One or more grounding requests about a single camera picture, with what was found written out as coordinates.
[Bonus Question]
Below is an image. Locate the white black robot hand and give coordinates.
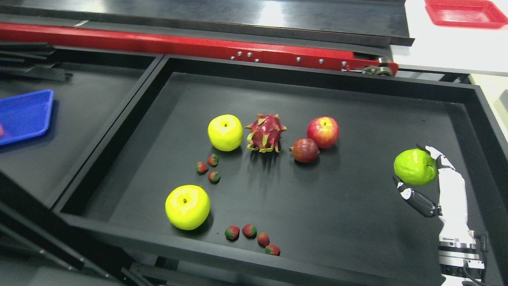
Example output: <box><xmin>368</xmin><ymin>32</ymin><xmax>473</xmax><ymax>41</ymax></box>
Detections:
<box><xmin>393</xmin><ymin>144</ymin><xmax>477</xmax><ymax>249</ymax></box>

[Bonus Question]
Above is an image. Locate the green apple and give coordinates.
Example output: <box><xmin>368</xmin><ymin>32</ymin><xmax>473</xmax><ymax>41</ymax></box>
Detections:
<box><xmin>393</xmin><ymin>149</ymin><xmax>437</xmax><ymax>186</ymax></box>

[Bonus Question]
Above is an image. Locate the white robot forearm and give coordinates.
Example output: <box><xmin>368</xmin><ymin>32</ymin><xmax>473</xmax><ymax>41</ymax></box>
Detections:
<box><xmin>438</xmin><ymin>237</ymin><xmax>486</xmax><ymax>286</ymax></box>

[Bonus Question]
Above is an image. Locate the red apple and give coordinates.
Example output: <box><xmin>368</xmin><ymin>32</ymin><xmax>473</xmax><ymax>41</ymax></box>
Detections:
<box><xmin>307</xmin><ymin>116</ymin><xmax>341</xmax><ymax>149</ymax></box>

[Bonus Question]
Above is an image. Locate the yellow apple rear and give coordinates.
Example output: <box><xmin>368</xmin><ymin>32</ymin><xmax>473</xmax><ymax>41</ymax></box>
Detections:
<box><xmin>207</xmin><ymin>114</ymin><xmax>243</xmax><ymax>152</ymax></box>

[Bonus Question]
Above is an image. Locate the yellow apple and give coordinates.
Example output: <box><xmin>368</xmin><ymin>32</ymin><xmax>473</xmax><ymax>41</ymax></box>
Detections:
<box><xmin>165</xmin><ymin>184</ymin><xmax>211</xmax><ymax>230</ymax></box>
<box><xmin>207</xmin><ymin>114</ymin><xmax>243</xmax><ymax>152</ymax></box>

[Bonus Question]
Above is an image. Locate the yellow apple front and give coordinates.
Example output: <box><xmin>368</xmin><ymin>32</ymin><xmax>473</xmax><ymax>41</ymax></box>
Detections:
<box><xmin>165</xmin><ymin>184</ymin><xmax>211</xmax><ymax>230</ymax></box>

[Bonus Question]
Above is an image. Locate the dark red pomegranate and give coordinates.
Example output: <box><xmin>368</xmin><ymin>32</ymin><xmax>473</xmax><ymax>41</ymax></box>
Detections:
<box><xmin>289</xmin><ymin>137</ymin><xmax>319</xmax><ymax>163</ymax></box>

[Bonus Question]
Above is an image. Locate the strawberry row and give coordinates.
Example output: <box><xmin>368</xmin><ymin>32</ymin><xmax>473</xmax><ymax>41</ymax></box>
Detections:
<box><xmin>256</xmin><ymin>232</ymin><xmax>270</xmax><ymax>248</ymax></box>
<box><xmin>224</xmin><ymin>226</ymin><xmax>240</xmax><ymax>241</ymax></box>
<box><xmin>264</xmin><ymin>243</ymin><xmax>281</xmax><ymax>256</ymax></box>
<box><xmin>241</xmin><ymin>223</ymin><xmax>258</xmax><ymax>239</ymax></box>

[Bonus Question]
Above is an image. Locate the red metal beam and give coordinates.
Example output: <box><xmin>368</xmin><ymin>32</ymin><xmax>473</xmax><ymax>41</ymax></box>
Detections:
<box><xmin>0</xmin><ymin>22</ymin><xmax>399</xmax><ymax>74</ymax></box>

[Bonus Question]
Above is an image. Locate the pink dragon fruit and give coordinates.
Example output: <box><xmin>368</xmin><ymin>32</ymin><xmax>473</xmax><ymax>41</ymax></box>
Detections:
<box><xmin>245</xmin><ymin>114</ymin><xmax>287</xmax><ymax>153</ymax></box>

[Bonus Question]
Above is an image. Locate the red plastic tray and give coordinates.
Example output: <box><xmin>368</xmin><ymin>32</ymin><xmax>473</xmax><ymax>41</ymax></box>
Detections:
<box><xmin>424</xmin><ymin>0</ymin><xmax>508</xmax><ymax>29</ymax></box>

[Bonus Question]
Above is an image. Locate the strawberry upper cluster right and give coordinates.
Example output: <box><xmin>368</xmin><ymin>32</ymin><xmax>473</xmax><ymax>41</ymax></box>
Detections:
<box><xmin>207</xmin><ymin>154</ymin><xmax>219</xmax><ymax>167</ymax></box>

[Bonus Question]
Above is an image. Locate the strawberry upper cluster left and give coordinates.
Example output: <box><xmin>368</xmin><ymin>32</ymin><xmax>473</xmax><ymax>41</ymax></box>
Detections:
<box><xmin>196</xmin><ymin>161</ymin><xmax>209</xmax><ymax>174</ymax></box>

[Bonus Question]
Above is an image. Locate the blue plastic tray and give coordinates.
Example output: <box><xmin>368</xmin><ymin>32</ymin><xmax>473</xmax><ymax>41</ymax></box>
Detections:
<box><xmin>0</xmin><ymin>89</ymin><xmax>54</xmax><ymax>145</ymax></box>

